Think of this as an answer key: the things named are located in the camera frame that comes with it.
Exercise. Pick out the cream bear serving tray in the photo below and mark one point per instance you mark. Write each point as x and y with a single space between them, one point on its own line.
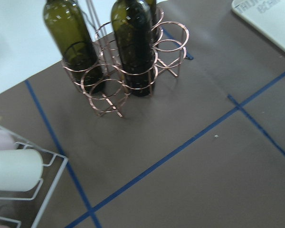
266 16

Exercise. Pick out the green wine bottle middle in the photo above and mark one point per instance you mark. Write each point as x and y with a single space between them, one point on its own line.
132 24

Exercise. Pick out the green wine bottle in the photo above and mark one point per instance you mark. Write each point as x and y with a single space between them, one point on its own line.
132 24
156 31
66 24

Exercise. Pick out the green wine bottle back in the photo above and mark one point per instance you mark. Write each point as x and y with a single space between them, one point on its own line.
156 31

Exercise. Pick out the green wine bottle left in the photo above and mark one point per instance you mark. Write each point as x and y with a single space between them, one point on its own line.
66 24

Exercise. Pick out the white cylindrical cup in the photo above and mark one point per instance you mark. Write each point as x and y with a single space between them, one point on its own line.
20 170

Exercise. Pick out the copper wire bottle rack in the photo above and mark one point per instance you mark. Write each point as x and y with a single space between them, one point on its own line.
169 51

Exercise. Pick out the white wire dish rack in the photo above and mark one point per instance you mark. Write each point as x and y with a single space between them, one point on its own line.
25 209

